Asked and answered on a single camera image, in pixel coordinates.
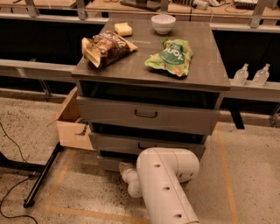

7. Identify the white ceramic bowl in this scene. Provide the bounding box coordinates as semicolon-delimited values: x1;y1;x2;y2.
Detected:
151;14;176;34

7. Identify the left clear pump bottle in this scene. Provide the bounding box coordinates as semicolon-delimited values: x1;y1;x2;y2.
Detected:
233;63;249;86

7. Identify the cardboard box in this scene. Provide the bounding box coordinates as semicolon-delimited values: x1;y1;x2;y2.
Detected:
51;87;93;150

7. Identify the brown chip bag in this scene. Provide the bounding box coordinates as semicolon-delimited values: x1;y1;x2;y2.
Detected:
81;31;138;68

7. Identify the grey metal shelf rail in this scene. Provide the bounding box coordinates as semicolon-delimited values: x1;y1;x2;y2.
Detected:
0;59;75;83

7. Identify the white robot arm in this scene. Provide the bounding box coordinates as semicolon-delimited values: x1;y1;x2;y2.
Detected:
119;147;200;224

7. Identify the yellow sponge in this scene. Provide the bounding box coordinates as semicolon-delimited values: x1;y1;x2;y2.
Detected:
114;23;133;37

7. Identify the grey bottom drawer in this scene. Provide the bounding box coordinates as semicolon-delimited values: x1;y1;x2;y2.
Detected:
97;154;137;172

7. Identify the green snack bag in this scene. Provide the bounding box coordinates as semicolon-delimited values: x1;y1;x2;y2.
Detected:
144;38;193;77

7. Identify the black table leg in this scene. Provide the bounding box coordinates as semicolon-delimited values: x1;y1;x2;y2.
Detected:
23;143;63;208

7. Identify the grey drawer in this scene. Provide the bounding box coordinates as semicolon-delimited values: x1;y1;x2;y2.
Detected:
97;154;137;172
89;132;205;158
76;96;219;135

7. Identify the grey middle drawer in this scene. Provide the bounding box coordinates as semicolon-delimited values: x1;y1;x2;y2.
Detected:
89;132;205;158

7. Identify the dark grey drawer cabinet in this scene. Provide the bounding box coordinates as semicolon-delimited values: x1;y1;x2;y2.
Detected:
73;20;230;169

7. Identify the black floor cable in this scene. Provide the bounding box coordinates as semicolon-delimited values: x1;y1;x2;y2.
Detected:
0;122;39;224

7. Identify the grey top drawer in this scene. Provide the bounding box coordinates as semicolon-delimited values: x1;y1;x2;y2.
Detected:
76;96;219;135

